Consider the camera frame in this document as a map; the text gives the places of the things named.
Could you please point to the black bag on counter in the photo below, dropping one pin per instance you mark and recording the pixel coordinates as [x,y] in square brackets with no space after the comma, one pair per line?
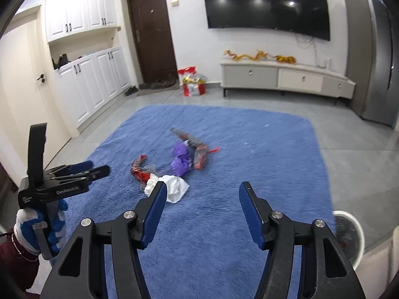
[63,60]

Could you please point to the left hand blue white glove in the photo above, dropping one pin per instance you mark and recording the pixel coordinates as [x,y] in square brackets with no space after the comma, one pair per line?
[29,220]

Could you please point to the grey double door refrigerator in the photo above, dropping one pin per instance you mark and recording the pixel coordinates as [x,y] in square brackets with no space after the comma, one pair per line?
[372,62]

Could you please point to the black slipper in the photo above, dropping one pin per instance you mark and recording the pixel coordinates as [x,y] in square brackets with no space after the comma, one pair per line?
[131,90]

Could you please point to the white crumpled tissue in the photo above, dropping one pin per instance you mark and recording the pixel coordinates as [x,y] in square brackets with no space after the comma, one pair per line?
[176,186]

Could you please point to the golden dragon ornament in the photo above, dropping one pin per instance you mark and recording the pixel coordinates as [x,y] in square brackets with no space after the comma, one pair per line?
[260,55]

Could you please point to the white upper wall cabinets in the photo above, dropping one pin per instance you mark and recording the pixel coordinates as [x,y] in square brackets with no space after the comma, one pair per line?
[67,17]

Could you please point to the white grey TV cabinet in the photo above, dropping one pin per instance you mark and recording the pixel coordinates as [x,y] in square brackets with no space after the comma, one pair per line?
[268,75]

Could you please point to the brown door mat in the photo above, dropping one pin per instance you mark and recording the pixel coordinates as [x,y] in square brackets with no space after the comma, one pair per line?
[161,86]

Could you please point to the white round trash bin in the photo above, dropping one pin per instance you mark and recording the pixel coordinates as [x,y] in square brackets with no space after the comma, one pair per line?
[350,236]

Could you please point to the purple crumpled wrapper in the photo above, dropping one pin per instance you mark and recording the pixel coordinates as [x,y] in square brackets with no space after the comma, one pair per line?
[181,163]

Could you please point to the dark red snack bag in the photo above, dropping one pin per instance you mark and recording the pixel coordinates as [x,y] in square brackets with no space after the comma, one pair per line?
[199,150]

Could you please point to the white router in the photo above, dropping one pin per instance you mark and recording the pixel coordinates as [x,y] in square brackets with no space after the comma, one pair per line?
[328,64]

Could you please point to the blue shaggy rug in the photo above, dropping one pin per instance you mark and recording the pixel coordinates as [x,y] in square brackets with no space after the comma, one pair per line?
[203,247]

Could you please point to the red torn wrapper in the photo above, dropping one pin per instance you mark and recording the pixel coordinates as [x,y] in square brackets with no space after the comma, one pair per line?
[140,172]

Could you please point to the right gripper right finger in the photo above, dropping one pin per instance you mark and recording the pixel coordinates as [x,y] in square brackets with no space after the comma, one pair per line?
[310,249]

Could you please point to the golden tiger ornament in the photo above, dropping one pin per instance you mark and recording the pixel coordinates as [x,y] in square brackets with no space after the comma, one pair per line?
[286,59]

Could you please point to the dark brown entrance door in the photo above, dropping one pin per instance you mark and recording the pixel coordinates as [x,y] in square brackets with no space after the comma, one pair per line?
[153,39]

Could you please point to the cream interior door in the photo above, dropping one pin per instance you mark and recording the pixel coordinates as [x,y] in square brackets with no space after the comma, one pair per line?
[27,93]

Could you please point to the red white gift bag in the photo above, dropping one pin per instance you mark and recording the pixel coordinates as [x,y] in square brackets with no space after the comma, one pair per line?
[192,82]

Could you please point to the wall mounted black television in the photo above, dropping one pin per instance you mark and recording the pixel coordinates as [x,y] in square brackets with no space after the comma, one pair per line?
[309,17]

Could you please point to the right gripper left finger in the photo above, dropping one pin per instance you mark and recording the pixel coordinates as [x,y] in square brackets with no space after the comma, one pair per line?
[79,271]

